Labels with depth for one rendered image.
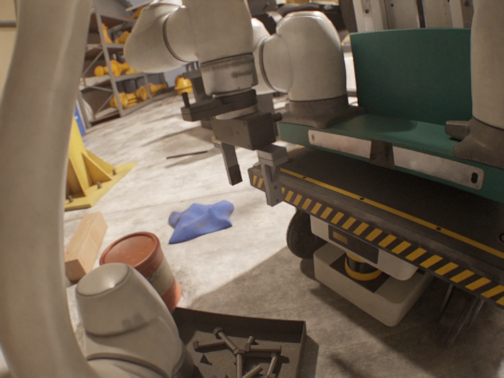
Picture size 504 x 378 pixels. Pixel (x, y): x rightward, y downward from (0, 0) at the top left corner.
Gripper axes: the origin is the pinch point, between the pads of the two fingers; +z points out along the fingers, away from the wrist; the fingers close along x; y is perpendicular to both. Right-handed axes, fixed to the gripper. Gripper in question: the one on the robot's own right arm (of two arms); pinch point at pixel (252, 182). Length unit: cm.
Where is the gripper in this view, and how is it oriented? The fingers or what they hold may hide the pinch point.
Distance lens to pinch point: 51.7
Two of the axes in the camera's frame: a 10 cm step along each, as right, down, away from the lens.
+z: 1.8, 8.8, 4.3
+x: -5.5, -2.7, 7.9
